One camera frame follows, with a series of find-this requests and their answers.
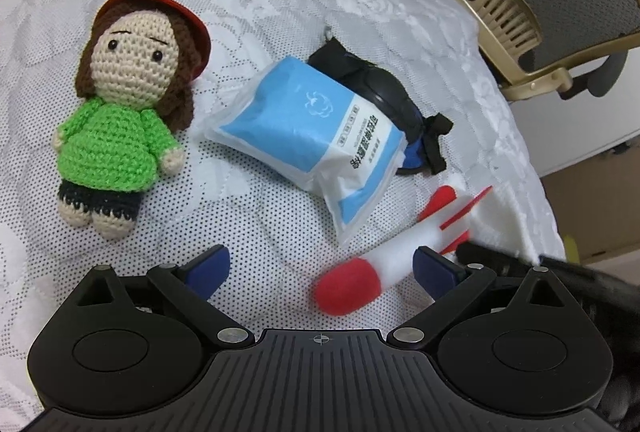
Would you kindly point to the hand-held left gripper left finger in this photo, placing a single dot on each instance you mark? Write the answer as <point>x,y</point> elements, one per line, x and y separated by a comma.
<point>210,269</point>

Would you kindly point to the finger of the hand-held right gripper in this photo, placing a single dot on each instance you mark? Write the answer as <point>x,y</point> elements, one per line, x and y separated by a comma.
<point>482,255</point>
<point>585,273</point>

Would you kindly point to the blue white tissue packet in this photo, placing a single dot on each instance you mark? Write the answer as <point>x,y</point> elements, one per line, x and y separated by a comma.
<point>300,126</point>

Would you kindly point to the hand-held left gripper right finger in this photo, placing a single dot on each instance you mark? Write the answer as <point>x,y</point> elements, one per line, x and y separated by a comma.
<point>432,274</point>

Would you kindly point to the red white foam rocket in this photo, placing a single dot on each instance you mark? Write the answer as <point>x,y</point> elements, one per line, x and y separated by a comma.
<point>395,257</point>

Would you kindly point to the brown cardboard carton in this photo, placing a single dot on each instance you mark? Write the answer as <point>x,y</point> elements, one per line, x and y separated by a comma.
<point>590,207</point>

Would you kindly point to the crochet doll green sweater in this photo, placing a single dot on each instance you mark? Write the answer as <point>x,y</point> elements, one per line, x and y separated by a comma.
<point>115,136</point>

